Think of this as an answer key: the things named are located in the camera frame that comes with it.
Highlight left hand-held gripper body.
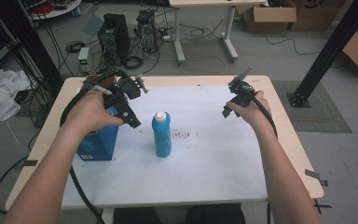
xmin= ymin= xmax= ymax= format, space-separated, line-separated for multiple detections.
xmin=103 ymin=76 xmax=143 ymax=130

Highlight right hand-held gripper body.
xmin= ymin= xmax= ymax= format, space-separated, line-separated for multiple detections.
xmin=221 ymin=77 xmax=256 ymax=119

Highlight blue cardboard box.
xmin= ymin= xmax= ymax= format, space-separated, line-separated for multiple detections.
xmin=76 ymin=105 xmax=119 ymax=162

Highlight blue bottle with white cap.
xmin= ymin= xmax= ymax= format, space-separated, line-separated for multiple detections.
xmin=151 ymin=110 xmax=172 ymax=159

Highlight person's right hand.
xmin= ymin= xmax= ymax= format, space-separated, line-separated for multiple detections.
xmin=226 ymin=90 xmax=277 ymax=133

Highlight person's left hand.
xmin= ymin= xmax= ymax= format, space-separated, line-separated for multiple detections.
xmin=62 ymin=90 xmax=126 ymax=138

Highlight brown box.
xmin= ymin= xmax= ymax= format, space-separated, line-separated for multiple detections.
xmin=86 ymin=74 xmax=117 ymax=91

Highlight open computer tower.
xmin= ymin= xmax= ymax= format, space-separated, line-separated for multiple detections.
xmin=135 ymin=8 xmax=158 ymax=54

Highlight black computer tower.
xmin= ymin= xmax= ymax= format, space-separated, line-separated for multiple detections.
xmin=96 ymin=13 xmax=131 ymax=64

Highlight open cardboard box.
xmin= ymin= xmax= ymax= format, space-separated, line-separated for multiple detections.
xmin=236 ymin=0 xmax=297 ymax=34

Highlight white power supply unit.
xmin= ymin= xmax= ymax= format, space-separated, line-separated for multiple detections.
xmin=77 ymin=46 xmax=90 ymax=75

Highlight white-legged wooden table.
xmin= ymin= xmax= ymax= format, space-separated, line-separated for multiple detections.
xmin=168 ymin=0 xmax=268 ymax=67

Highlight white paper sheet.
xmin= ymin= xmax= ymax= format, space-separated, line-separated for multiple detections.
xmin=61 ymin=85 xmax=269 ymax=210

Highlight black metal stand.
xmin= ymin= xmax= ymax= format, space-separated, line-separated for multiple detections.
xmin=286 ymin=0 xmax=358 ymax=109

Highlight grey floor mat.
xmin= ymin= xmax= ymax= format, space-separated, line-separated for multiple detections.
xmin=271 ymin=79 xmax=353 ymax=134

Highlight large cardboard box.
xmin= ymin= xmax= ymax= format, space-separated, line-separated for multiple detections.
xmin=287 ymin=0 xmax=349 ymax=32

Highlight round white table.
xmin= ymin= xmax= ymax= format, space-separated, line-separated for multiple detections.
xmin=27 ymin=0 xmax=83 ymax=21

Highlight grey tape strip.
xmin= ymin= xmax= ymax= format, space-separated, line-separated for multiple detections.
xmin=304 ymin=168 xmax=329 ymax=188
xmin=21 ymin=159 xmax=39 ymax=168

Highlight person's legs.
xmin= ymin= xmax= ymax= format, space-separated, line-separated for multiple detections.
xmin=112 ymin=203 xmax=247 ymax=224

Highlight white cloth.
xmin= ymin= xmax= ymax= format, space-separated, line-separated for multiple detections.
xmin=0 ymin=67 xmax=33 ymax=126

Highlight coiled black cable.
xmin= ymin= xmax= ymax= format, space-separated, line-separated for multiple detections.
xmin=64 ymin=40 xmax=87 ymax=54
xmin=122 ymin=55 xmax=145 ymax=71

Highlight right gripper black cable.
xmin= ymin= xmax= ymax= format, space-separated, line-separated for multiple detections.
xmin=244 ymin=88 xmax=280 ymax=140

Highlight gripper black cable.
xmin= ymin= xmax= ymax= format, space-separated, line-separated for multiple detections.
xmin=59 ymin=70 xmax=129 ymax=224
xmin=244 ymin=88 xmax=280 ymax=140

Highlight grey cable plug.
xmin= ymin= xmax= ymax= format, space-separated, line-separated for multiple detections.
xmin=90 ymin=83 xmax=114 ymax=96

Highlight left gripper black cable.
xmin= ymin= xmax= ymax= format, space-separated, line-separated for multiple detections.
xmin=59 ymin=70 xmax=129 ymax=224

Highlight black stand with cables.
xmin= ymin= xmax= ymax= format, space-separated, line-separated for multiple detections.
xmin=0 ymin=0 xmax=65 ymax=94

